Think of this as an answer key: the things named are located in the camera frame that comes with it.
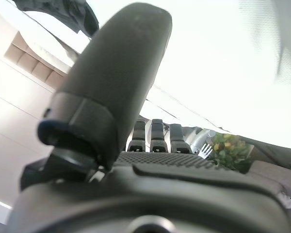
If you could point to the brown tufted headboard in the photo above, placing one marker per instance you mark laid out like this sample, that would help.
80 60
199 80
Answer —
26 58

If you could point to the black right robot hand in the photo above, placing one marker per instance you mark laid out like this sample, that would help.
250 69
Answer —
206 151

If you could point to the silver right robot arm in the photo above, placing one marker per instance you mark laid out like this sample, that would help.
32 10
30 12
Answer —
201 139

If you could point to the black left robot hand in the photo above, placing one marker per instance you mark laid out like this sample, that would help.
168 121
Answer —
123 72

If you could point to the green potted plant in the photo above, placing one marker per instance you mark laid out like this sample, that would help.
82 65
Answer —
230 150

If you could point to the black garment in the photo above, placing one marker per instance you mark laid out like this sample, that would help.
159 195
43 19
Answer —
70 12

